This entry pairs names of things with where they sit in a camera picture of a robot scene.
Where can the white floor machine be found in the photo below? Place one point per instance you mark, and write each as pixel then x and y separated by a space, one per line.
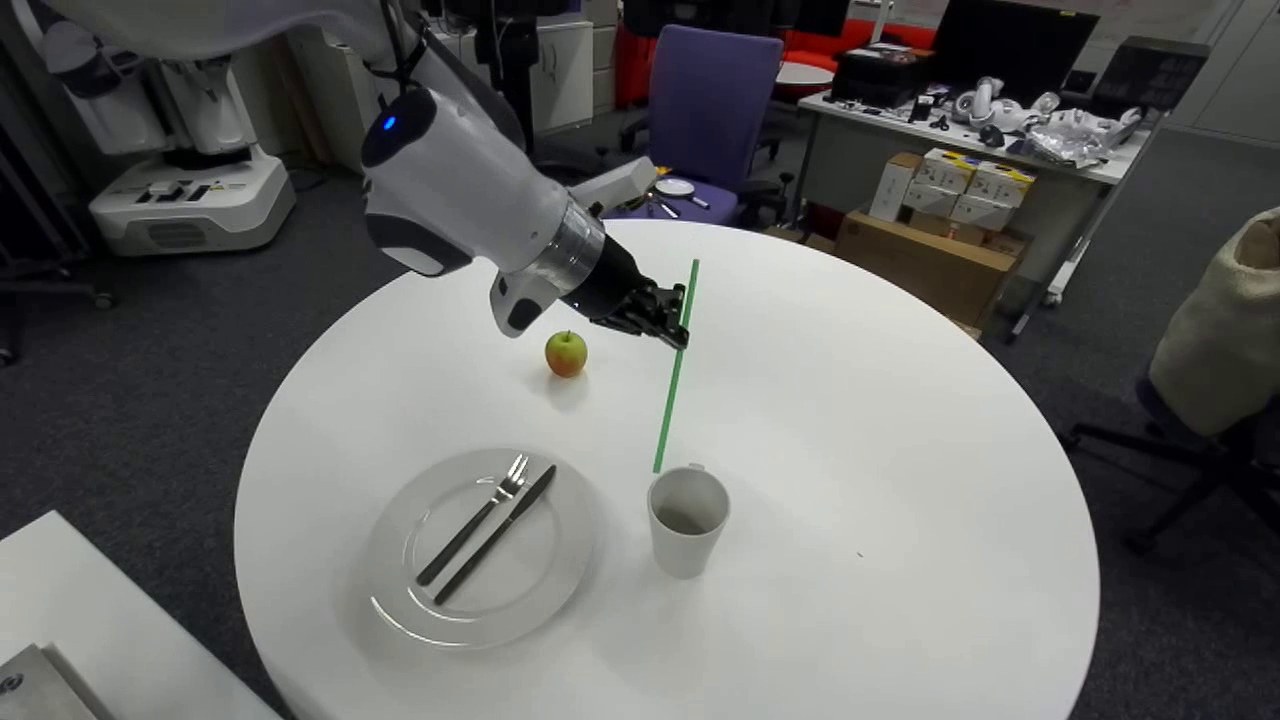
pixel 186 204

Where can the yellow-red apple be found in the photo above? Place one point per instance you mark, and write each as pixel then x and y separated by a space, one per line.
pixel 565 352

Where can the white mug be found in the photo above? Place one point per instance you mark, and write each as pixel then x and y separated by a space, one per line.
pixel 685 542

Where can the large black monitor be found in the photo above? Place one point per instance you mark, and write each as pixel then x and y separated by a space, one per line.
pixel 1014 44

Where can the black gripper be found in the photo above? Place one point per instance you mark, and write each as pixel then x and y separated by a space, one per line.
pixel 618 289

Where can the green straw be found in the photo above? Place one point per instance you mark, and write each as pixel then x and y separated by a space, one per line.
pixel 674 386

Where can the brown cardboard box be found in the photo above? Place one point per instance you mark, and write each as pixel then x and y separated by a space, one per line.
pixel 934 265

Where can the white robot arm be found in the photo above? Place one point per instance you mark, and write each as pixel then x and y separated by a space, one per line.
pixel 465 185

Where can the white cluttered desk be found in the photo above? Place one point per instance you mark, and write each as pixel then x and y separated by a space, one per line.
pixel 865 160

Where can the white cabinet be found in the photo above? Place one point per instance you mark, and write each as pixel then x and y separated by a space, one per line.
pixel 561 65

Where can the white robot parts pile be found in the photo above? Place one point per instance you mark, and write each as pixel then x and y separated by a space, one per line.
pixel 1052 124

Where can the purple office chair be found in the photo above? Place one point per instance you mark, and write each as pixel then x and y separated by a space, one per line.
pixel 714 92

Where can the white side table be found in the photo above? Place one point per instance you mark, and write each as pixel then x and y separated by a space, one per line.
pixel 106 600

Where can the grey box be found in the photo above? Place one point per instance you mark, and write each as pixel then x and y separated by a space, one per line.
pixel 47 685

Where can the white round disc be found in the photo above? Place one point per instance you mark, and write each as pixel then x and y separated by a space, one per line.
pixel 674 185

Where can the white plate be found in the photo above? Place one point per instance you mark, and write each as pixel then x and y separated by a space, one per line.
pixel 534 584

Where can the chair with beige jacket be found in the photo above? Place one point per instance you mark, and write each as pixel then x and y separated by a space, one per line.
pixel 1220 335

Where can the white cardboard boxes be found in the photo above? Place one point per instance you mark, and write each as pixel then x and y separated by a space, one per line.
pixel 954 185

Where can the small black monitor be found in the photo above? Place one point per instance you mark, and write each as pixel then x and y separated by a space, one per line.
pixel 1149 72

